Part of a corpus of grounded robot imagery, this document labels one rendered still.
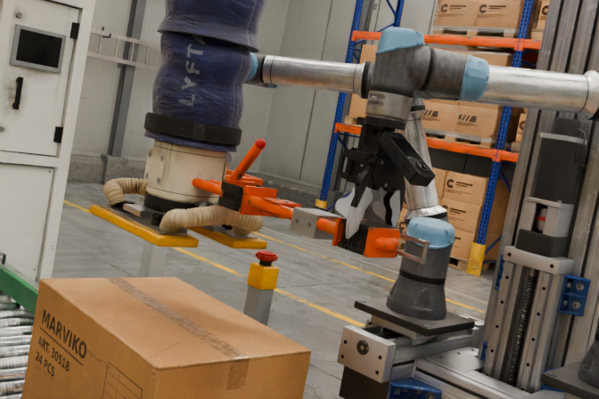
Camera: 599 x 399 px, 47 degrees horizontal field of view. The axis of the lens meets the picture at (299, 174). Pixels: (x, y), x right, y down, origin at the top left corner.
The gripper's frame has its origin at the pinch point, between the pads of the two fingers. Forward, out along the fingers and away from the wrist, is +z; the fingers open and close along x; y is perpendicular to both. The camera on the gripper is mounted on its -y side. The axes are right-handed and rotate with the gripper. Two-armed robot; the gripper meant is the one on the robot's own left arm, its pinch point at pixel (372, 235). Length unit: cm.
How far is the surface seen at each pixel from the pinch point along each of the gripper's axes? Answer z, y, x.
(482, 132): -53, 450, -660
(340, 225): -0.7, 3.7, 4.1
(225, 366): 34.8, 29.7, 3.1
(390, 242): -0.1, -5.4, 1.1
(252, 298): 39, 85, -45
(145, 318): 34, 56, 8
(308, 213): -0.9, 12.8, 3.7
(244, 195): -0.5, 31.2, 5.0
